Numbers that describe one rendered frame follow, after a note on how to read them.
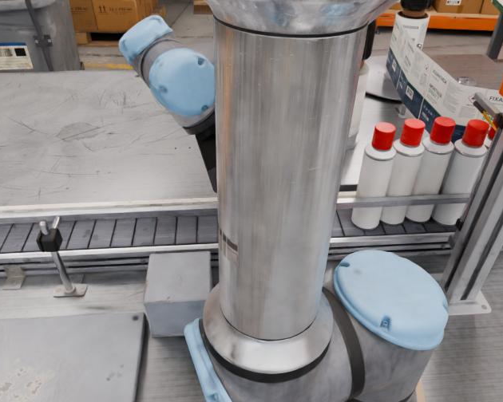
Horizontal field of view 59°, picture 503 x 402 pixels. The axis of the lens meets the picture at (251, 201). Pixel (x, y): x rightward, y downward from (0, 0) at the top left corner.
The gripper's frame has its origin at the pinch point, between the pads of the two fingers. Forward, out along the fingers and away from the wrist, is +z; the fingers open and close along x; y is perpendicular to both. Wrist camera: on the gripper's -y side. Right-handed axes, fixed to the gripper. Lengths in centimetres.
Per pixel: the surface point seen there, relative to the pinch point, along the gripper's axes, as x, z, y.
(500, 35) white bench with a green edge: -103, 94, 160
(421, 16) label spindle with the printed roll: -47, 12, 58
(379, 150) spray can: -22.0, -0.6, -1.5
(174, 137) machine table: 22.1, -0.7, 40.6
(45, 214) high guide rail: 30.1, -20.5, -3.8
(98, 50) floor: 143, 26, 321
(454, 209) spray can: -29.3, 18.2, -2.7
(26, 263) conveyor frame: 40.6, -14.4, -4.5
